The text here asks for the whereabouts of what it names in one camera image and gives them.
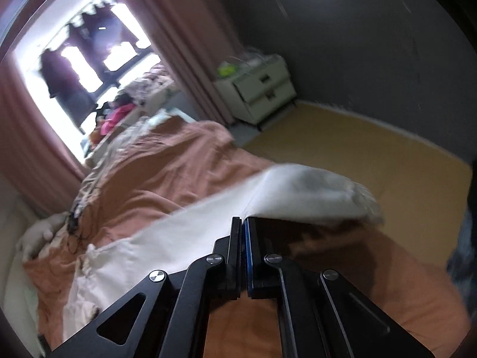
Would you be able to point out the pink curtain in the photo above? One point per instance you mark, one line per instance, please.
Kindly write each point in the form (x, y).
(179, 44)
(33, 138)

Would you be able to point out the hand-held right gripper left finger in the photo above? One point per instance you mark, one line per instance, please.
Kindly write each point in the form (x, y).
(234, 261)

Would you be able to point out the dark hanging clothes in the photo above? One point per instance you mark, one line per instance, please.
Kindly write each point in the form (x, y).
(63, 78)

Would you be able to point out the green object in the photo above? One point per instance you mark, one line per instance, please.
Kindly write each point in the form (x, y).
(228, 69)

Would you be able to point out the white padded headboard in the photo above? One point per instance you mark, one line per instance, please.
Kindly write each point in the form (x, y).
(13, 238)

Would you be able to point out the orange blanket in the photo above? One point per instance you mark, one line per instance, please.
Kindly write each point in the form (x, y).
(167, 164)

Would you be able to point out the floral patterned cloth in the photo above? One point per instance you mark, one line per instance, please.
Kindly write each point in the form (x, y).
(151, 82)

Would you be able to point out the bright window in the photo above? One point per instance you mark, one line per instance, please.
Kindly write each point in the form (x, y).
(76, 57)

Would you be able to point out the white nightstand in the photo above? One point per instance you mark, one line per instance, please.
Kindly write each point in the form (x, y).
(261, 85)

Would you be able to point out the pink cloth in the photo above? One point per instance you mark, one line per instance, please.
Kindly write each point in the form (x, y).
(115, 117)

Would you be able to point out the white garment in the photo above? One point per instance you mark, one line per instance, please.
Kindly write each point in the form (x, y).
(167, 238)

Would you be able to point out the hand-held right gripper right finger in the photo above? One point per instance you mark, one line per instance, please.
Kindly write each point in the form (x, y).
(249, 261)

